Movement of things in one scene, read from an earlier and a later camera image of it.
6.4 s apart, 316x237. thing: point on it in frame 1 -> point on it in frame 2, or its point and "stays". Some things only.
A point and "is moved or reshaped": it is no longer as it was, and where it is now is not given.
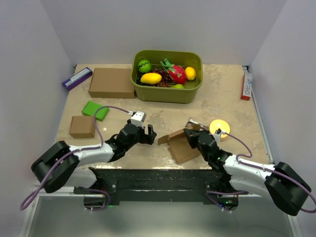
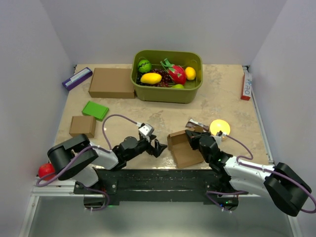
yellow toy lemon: [190, 73] stays
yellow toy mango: [150, 78] stays
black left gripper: [147, 138] -> [158, 148]
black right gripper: [192, 136] stays
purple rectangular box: [77, 78] stays
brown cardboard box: [180, 146] is moved or reshaped
